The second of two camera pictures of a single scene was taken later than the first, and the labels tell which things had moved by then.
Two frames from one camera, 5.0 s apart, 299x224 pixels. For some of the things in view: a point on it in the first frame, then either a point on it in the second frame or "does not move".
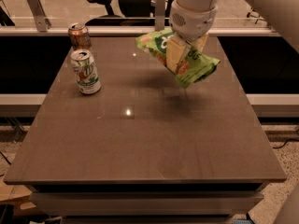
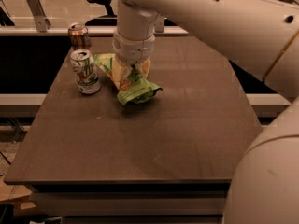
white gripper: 192,22 to 133,49
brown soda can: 79,36 does not move
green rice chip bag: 196,65 to 135,88
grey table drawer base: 146,203 does not move
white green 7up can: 85,70 does not move
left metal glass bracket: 35,4 does not move
